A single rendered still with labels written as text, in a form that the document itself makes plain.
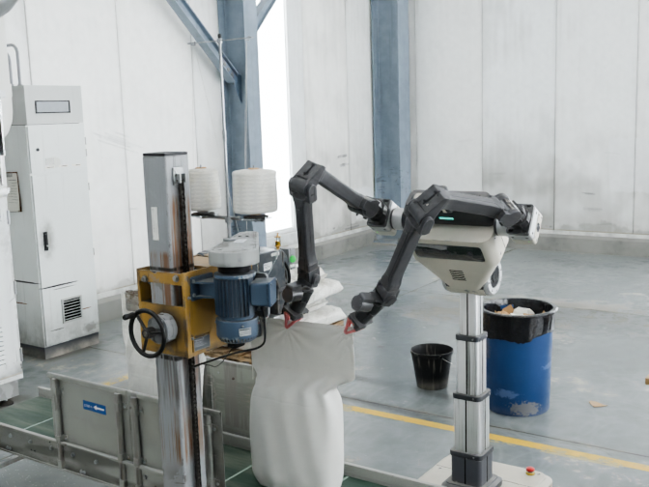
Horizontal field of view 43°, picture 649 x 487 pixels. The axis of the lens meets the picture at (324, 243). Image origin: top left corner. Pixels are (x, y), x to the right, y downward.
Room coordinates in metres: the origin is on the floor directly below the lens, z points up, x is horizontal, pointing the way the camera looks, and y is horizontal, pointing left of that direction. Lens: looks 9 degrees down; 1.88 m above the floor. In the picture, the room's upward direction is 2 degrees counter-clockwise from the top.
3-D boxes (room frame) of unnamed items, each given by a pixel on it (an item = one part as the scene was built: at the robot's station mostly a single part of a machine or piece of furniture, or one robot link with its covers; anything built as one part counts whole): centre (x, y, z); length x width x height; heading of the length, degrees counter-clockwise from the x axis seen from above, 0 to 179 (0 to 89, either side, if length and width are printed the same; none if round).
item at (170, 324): (2.90, 0.59, 1.14); 0.11 x 0.06 x 0.11; 56
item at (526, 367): (5.04, -1.20, 0.32); 0.51 x 0.48 x 0.65; 146
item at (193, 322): (3.06, 0.51, 1.18); 0.34 x 0.25 x 0.31; 146
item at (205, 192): (3.18, 0.46, 1.61); 0.15 x 0.14 x 0.17; 56
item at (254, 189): (3.03, 0.25, 1.61); 0.17 x 0.17 x 0.17
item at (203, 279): (2.92, 0.41, 1.27); 0.12 x 0.09 x 0.09; 146
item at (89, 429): (3.40, 0.86, 0.53); 1.05 x 0.02 x 0.41; 56
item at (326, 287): (6.66, 0.19, 0.44); 0.68 x 0.44 x 0.15; 146
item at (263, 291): (2.89, 0.22, 1.25); 0.10 x 0.08 x 0.12; 171
